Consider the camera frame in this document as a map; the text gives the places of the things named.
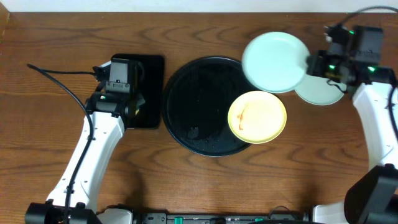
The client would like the black rectangular tray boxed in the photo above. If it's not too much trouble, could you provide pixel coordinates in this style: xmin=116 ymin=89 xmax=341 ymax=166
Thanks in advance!
xmin=111 ymin=54 xmax=165 ymax=129

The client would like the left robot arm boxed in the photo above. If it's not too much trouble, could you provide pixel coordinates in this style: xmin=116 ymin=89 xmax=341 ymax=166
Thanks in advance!
xmin=25 ymin=79 xmax=140 ymax=223

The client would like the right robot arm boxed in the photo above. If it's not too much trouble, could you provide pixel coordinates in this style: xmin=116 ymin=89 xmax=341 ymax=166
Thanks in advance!
xmin=307 ymin=50 xmax=397 ymax=223

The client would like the light green plate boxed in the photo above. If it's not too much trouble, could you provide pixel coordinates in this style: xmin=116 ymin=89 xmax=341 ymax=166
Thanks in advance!
xmin=295 ymin=75 xmax=346 ymax=106
xmin=242 ymin=32 xmax=310 ymax=93

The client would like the yellow plate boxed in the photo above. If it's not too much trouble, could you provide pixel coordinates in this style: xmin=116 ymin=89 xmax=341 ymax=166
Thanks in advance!
xmin=228 ymin=91 xmax=287 ymax=144

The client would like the black round tray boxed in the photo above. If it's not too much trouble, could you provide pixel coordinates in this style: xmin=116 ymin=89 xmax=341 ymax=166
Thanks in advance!
xmin=162 ymin=56 xmax=255 ymax=157

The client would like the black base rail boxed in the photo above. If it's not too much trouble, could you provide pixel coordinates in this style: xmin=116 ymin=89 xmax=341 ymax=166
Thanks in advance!
xmin=99 ymin=205 xmax=315 ymax=224

